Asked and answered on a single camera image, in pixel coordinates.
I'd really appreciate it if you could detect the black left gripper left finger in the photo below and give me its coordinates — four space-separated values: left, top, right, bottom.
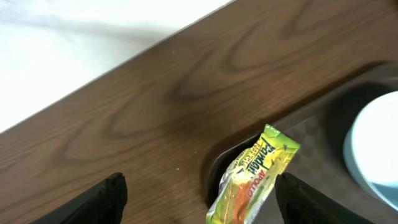
32 172 127 224

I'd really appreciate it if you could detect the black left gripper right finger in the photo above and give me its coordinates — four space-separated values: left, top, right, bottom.
275 172 372 224

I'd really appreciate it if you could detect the green yellow snack wrapper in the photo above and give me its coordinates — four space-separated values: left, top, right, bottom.
206 124 300 224

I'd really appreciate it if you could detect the light blue bowl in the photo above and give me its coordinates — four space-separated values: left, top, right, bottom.
343 91 397 210

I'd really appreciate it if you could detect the dark brown serving tray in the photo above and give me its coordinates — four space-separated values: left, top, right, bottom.
204 63 397 223

